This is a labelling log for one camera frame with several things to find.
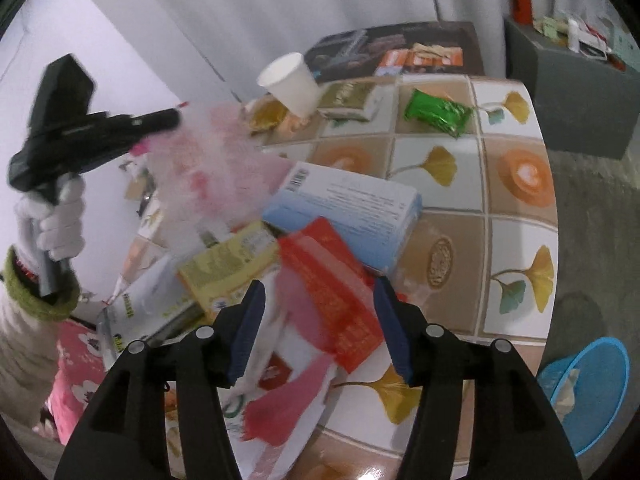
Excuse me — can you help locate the white packet green print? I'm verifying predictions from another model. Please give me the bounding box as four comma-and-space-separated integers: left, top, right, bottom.
97, 255, 206, 361

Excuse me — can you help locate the white paper cup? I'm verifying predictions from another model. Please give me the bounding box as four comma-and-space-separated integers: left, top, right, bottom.
256, 52, 321, 117

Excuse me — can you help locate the yellow printed box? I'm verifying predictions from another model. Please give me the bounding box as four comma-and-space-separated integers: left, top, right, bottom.
177, 221, 282, 311

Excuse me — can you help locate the orange white packet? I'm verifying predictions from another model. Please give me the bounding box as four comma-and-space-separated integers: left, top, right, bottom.
407, 44, 463, 68
377, 50, 412, 77

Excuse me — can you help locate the tile-pattern tablecloth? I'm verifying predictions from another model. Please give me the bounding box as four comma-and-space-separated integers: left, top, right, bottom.
95, 75, 560, 480

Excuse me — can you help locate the white packet red square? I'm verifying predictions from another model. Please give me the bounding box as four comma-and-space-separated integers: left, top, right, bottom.
220, 275, 346, 480

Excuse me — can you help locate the blue plastic waste basket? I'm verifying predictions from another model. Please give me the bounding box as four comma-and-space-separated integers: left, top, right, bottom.
537, 337, 631, 456

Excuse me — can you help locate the person's left hand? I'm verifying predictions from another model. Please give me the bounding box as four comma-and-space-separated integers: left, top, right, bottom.
14, 177, 87, 262

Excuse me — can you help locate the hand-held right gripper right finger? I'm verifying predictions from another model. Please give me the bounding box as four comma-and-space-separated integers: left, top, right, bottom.
373, 276, 584, 480

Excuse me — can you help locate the light green plastic basket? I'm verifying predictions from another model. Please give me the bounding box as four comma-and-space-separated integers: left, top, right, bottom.
611, 27, 638, 61

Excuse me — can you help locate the person's left forearm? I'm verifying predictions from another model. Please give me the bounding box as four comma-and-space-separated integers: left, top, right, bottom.
0, 245, 83, 427

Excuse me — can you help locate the white curtain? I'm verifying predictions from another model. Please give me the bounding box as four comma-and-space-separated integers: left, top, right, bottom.
60, 0, 616, 111

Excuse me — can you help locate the translucent pink printed wrapper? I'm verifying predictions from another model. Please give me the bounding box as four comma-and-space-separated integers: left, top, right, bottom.
131, 101, 296, 242

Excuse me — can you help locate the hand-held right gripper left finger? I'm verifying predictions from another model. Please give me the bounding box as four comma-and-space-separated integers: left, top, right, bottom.
54, 279, 267, 480

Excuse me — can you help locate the red printed packet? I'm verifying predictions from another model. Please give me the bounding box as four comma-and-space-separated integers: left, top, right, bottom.
277, 217, 386, 373

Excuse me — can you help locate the pink wrapper piece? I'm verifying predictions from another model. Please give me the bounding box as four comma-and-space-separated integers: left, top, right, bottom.
243, 355, 337, 447

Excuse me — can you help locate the pink floral cloth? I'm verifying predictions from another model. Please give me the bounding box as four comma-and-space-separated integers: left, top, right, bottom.
47, 320, 121, 446

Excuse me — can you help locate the gold patterned small box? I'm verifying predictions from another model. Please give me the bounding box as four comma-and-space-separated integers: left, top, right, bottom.
317, 82, 388, 122

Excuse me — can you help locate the yellow corn snack packet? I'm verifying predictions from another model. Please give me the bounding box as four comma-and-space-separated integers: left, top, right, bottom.
245, 97, 293, 133

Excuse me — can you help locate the green snack packet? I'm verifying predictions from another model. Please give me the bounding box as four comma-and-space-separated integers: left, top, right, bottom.
404, 89, 473, 138

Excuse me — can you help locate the light blue white carton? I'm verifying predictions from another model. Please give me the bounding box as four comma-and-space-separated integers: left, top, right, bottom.
261, 161, 423, 276

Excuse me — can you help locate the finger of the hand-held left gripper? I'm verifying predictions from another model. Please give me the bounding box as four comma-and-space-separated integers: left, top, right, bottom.
116, 107, 182, 153

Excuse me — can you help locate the grey cabinet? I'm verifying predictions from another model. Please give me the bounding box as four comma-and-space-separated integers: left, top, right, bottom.
502, 15, 640, 161

